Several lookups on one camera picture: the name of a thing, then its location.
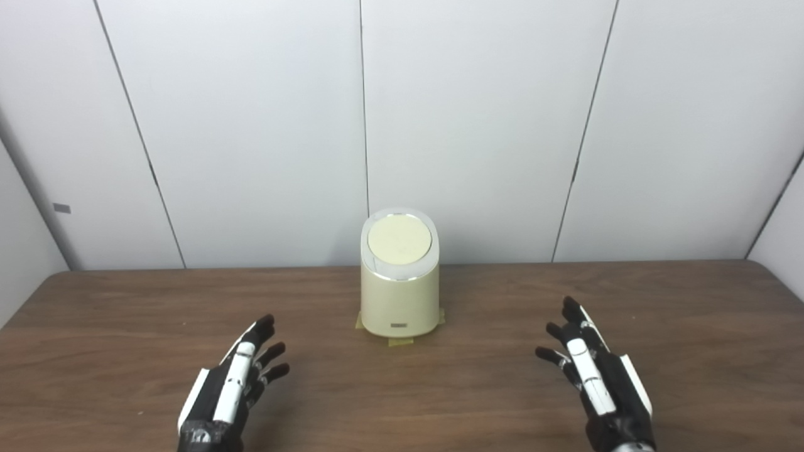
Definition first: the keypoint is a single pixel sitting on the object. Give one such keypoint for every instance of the round cream bin lid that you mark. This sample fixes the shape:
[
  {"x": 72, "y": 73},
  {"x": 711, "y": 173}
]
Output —
[{"x": 399, "y": 240}]

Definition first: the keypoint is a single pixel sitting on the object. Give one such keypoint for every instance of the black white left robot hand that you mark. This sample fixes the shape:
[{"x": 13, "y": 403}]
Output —
[{"x": 210, "y": 402}]

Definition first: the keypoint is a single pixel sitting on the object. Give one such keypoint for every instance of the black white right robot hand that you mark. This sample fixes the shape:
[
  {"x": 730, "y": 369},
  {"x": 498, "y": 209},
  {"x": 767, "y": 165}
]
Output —
[{"x": 619, "y": 402}]

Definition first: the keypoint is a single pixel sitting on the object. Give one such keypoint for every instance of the grey wall sticker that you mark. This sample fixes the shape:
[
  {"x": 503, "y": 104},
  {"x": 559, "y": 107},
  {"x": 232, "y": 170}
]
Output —
[{"x": 61, "y": 208}]

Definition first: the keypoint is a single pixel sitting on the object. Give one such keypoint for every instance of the cream-colored bin body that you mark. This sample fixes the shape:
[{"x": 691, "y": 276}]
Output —
[{"x": 399, "y": 304}]

